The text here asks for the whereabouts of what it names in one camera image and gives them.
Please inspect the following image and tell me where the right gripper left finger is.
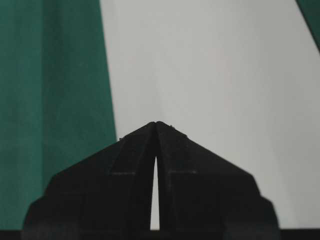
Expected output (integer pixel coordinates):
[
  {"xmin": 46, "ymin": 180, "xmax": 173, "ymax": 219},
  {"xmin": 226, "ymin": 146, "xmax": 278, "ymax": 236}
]
[{"xmin": 21, "ymin": 122, "xmax": 156, "ymax": 240}]

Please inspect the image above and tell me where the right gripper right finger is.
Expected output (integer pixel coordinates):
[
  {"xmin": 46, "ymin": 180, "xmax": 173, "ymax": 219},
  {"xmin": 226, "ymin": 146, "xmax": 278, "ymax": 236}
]
[{"xmin": 156, "ymin": 121, "xmax": 280, "ymax": 240}]

